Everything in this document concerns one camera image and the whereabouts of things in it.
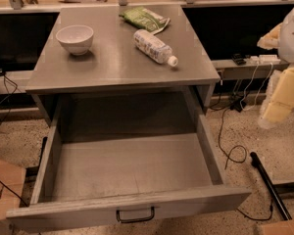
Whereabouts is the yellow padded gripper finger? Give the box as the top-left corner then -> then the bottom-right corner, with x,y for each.
257,23 -> 281,50
258,65 -> 294,129

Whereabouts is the grey top drawer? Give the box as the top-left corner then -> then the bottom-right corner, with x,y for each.
7,87 -> 250,233

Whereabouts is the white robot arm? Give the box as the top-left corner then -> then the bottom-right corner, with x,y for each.
257,8 -> 294,129

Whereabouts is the grey metal drawer cabinet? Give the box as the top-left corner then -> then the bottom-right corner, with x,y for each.
26,5 -> 220,119

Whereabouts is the white power strip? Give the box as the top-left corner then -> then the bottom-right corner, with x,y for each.
250,55 -> 280,64

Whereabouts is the black remote device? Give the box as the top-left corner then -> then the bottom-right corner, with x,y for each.
232,54 -> 246,66

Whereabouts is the black metal floor bar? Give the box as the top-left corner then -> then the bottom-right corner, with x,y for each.
250,152 -> 292,220

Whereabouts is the clear plastic water bottle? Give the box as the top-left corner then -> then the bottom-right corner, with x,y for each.
133,29 -> 178,67

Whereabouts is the green snack bag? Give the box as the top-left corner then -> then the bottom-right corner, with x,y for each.
120,6 -> 171,34

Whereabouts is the cardboard box bottom right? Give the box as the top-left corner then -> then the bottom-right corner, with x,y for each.
262,219 -> 294,235

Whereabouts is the cardboard box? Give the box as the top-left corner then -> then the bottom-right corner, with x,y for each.
0,154 -> 27,235
262,219 -> 294,235

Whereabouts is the white ceramic bowl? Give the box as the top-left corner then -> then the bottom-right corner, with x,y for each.
56,24 -> 94,56

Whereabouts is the cardboard box left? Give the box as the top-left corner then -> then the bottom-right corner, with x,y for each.
0,154 -> 27,235

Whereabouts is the white hanging cable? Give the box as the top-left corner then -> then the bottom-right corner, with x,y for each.
239,62 -> 274,112

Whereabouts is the black drawer handle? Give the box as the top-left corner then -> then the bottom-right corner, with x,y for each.
116,207 -> 155,224

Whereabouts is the black cables left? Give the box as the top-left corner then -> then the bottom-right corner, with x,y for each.
0,73 -> 20,130

